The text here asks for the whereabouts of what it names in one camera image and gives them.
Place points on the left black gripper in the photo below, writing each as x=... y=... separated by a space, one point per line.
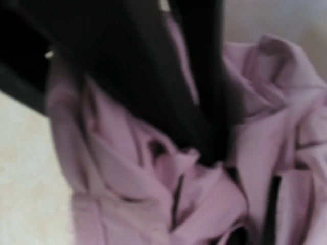
x=29 y=29

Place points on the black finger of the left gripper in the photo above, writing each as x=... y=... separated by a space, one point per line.
x=139 y=54
x=202 y=23

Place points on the pink and black folding umbrella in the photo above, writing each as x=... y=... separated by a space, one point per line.
x=132 y=185

